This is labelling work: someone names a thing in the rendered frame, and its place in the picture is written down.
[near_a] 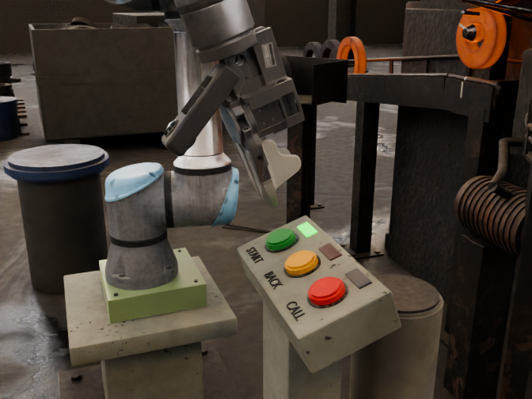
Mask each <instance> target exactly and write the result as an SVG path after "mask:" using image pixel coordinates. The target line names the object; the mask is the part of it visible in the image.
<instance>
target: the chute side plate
mask: <svg viewBox="0 0 532 399"><path fill-rule="evenodd" d="M462 82H463V88H462V98H460V95H461V87H462ZM494 88H495V87H491V86H488V85H481V84H477V83H472V82H466V81H462V80H458V79H453V78H439V77H352V76H348V86H347V101H357V93H361V94H364V95H365V102H370V103H378V104H387V105H402V106H411V107H419V108H435V109H443V110H446V111H449V112H453V113H457V114H459V115H463V116H467V117H469V107H470V105H473V106H477V107H480V108H485V115H484V121H485V122H486V123H490V119H491V113H492V101H493V94H494Z"/></svg>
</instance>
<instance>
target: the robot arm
mask: <svg viewBox="0 0 532 399"><path fill-rule="evenodd" d="M105 1H106V2H110V3H112V4H115V5H118V6H123V7H127V8H130V9H134V10H145V11H164V15H165V22H166V23H167V24H168V25H169V26H170V27H171V28H172V30H173V38H174V52H175V66H176V80H177V106H178V116H177V117H176V119H175V120H173V121H171V122H170V123H169V124H168V125H167V127H166V129H165V134H164V135H163V136H162V137H161V141H162V143H163V144H164V145H165V147H166V148H167V149H168V150H170V151H172V152H173V153H174V154H175V155H177V156H179V157H178V158H177V159H176V160H175V161H174V163H173V168H174V171H164V169H163V168H162V165H160V164H158V163H151V162H147V163H139V164H134V165H129V166H126V167H123V168H121V169H118V170H116V171H114V172H112V173H111V174H109V175H108V177H107V179H106V181H105V194H106V196H105V201H106V203H107V211H108V225H109V233H110V240H111V245H110V248H109V251H108V258H107V261H106V265H105V278H106V281H107V282H108V283H109V284H110V285H111V286H113V287H116V288H119V289H123V290H131V291H137V290H146V289H150V288H155V287H160V286H162V285H164V284H166V283H168V282H170V281H171V280H173V279H174V278H175V277H176V276H177V274H178V262H177V258H176V256H175V253H174V251H173V248H172V246H171V244H170V242H169V239H168V234H167V228H177V227H191V226H216V225H224V224H229V223H231V222H232V221H233V220H234V217H235V215H236V210H237V205H238V188H239V186H238V183H239V172H238V169H236V168H234V167H231V160H230V159H229V158H228V157H227V156H226V155H225V154H224V153H223V141H222V121H223V123H224V124H225V126H226V129H227V130H228V132H229V134H230V136H231V138H232V140H233V142H234V145H235V147H236V149H237V152H238V154H239V156H240V158H241V160H242V163H243V165H244V167H245V168H246V170H247V172H248V175H249V177H250V179H251V181H252V183H253V185H254V186H255V188H256V190H257V192H258V194H259V196H260V198H262V200H264V201H265V202H266V203H268V204H269V205H271V206H272V207H276V206H278V203H277V197H276V189H277V188H278V187H279V186H280V185H281V184H282V183H284V182H285V181H286V180H288V179H289V178H290V177H292V176H293V175H294V174H296V173H297V172H298V171H299V170H300V168H301V160H300V158H299V157H298V156H297V155H294V154H291V153H290V151H289V150H288V149H286V148H278V147H277V145H276V143H275V142H274V141H273V140H271V139H267V138H266V135H269V134H271V133H274V134H275V133H278V132H280V131H282V130H285V129H287V128H289V127H291V126H294V125H295V124H298V123H301V122H302V121H304V120H306V118H305V116H304V113H303V110H302V106H301V104H300V101H299V99H298V94H297V91H296V88H295V84H294V82H293V79H292V78H289V77H288V76H287V74H286V71H285V69H284V66H283V62H282V59H281V57H280V54H279V50H278V48H277V45H276V41H275V38H274V36H273V33H272V29H271V28H270V27H268V28H265V27H263V26H260V27H259V28H255V29H253V30H251V29H252V28H253V26H254V25H255V24H254V21H253V17H252V14H251V12H250V9H249V5H248V3H247V0H105ZM237 55H238V57H239V60H238V61H237V62H236V63H235V57H236V56H237ZM292 92H293V93H292ZM295 100H296V103H297V106H298V109H297V106H296V104H295ZM298 110H299V112H298Z"/></svg>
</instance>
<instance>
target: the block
mask: <svg viewBox="0 0 532 399"><path fill-rule="evenodd" d="M530 99H532V48H530V49H528V50H525V51H524V53H523V56H522V67H521V73H520V79H519V90H518V96H517V101H516V107H515V118H514V124H513V130H512V136H511V137H512V138H522V146H511V147H510V153H511V155H513V156H515V157H517V158H521V159H524V160H526V159H525V158H524V157H523V144H524V139H525V132H526V125H525V117H526V114H527V113H528V108H529V102H530Z"/></svg>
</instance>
